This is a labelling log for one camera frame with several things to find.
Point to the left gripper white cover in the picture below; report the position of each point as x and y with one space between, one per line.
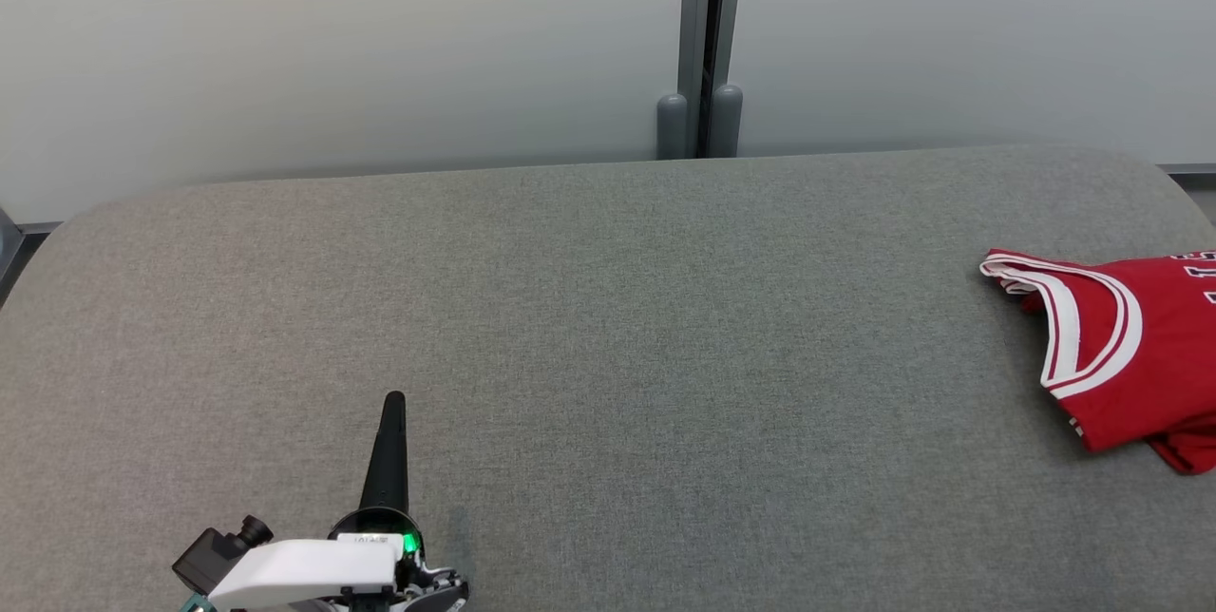
304 569

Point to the red sleeveless jersey white trim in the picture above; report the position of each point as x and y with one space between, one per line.
1159 355

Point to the grey partition post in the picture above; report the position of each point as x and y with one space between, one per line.
693 23
8 251

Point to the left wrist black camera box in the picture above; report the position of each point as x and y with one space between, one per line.
204 560

